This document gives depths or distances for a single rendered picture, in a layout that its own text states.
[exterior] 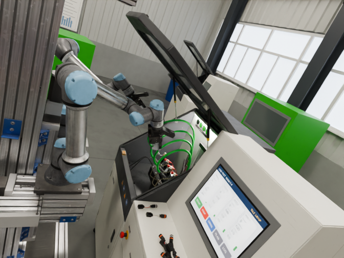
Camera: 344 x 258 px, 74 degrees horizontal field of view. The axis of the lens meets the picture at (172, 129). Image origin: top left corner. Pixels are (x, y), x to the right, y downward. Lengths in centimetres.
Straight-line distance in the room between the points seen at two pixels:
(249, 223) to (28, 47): 123
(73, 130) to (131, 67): 727
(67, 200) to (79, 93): 69
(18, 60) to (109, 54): 682
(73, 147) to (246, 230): 82
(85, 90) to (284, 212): 89
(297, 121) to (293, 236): 314
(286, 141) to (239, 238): 311
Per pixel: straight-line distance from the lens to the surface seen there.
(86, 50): 470
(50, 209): 147
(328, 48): 538
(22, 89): 132
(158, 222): 140
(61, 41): 169
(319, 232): 98
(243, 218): 111
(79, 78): 93
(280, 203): 104
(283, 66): 634
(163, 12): 836
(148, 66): 839
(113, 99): 121
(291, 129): 404
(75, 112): 100
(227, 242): 115
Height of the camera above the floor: 191
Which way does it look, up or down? 20 degrees down
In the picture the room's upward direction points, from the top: 22 degrees clockwise
